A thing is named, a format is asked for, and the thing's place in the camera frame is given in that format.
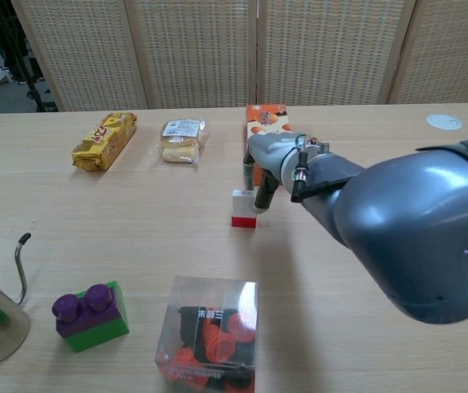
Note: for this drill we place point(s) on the orange egg roll box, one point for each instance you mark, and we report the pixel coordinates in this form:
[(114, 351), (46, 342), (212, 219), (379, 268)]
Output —
[(264, 118)]

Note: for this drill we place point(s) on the bread in clear bag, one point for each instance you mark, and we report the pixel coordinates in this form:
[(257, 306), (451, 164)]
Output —
[(181, 143)]

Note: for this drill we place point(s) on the white round table grommet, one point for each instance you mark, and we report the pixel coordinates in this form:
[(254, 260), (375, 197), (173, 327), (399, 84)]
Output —
[(444, 122)]

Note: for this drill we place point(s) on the green and purple toy block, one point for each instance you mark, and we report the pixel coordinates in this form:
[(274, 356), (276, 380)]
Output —
[(91, 323)]

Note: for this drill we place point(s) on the wooden rattan folding screen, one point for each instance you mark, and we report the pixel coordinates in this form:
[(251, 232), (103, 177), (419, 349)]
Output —
[(197, 53)]

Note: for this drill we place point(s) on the yellow biscuit pack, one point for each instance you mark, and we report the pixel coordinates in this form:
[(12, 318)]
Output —
[(103, 143)]

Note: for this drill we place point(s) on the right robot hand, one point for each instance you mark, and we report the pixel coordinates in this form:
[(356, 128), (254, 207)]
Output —
[(268, 153)]

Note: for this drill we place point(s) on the clear box orange black pieces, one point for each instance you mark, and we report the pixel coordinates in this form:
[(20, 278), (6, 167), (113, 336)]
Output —
[(213, 335)]

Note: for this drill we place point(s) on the small white red box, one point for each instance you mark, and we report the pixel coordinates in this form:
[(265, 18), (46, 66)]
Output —
[(243, 210)]

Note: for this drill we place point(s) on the black tripod stand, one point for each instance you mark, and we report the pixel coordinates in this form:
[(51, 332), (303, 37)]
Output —
[(34, 89)]

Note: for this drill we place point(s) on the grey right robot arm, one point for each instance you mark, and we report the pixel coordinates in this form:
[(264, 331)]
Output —
[(401, 229)]

